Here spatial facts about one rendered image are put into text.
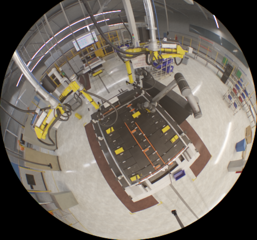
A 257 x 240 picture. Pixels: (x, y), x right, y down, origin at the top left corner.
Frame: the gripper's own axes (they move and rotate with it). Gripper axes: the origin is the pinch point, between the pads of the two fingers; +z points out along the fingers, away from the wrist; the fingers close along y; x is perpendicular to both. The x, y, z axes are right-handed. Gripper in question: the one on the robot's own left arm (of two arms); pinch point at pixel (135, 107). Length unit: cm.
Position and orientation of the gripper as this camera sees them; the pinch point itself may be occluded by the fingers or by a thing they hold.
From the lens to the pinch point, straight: 160.4
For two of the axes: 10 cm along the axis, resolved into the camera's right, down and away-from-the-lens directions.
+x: -7.1, -5.7, -4.2
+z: -5.6, 1.0, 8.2
